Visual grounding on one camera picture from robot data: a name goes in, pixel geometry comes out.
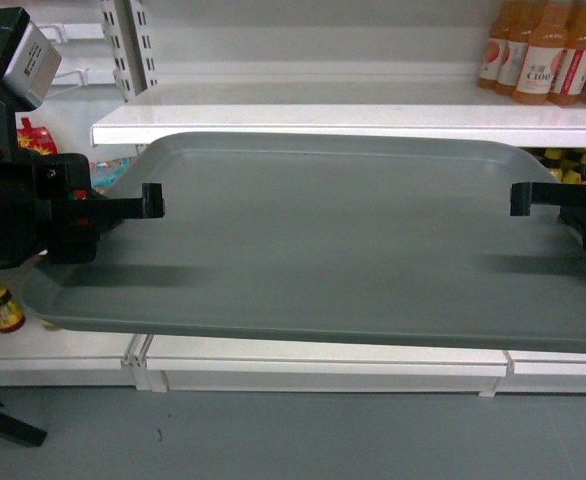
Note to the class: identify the silver metal tray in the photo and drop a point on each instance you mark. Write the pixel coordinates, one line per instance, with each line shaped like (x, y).
(370, 240)

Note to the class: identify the orange juice bottle front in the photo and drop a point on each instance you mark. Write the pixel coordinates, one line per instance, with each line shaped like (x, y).
(545, 48)

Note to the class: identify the orange juice bottle red stripes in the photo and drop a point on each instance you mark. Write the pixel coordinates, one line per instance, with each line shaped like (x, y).
(570, 78)

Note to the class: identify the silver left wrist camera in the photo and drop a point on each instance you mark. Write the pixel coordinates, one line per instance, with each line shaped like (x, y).
(31, 70)

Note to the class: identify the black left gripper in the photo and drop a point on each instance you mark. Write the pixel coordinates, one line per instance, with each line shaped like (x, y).
(66, 221)

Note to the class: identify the yellow lid sauce jar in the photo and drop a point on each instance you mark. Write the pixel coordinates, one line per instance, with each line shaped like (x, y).
(11, 316)

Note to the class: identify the red spout pouch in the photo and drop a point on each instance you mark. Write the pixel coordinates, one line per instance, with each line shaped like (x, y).
(36, 138)

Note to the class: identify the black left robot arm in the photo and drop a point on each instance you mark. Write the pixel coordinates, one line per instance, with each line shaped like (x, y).
(18, 217)

